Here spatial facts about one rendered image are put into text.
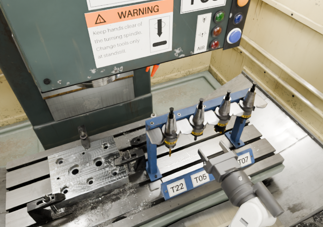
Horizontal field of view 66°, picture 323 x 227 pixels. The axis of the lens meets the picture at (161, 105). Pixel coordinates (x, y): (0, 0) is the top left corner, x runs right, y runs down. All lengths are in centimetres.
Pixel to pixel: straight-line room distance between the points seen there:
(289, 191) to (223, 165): 65
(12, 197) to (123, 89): 71
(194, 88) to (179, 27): 154
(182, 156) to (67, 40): 88
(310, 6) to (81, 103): 119
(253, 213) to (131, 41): 54
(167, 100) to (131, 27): 148
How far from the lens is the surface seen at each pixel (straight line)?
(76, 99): 137
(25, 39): 45
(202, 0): 51
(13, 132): 197
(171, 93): 197
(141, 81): 145
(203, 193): 112
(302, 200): 143
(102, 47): 47
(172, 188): 108
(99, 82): 67
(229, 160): 86
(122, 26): 46
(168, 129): 85
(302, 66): 145
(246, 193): 79
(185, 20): 51
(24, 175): 130
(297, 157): 149
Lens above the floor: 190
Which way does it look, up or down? 45 degrees down
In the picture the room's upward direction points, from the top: straight up
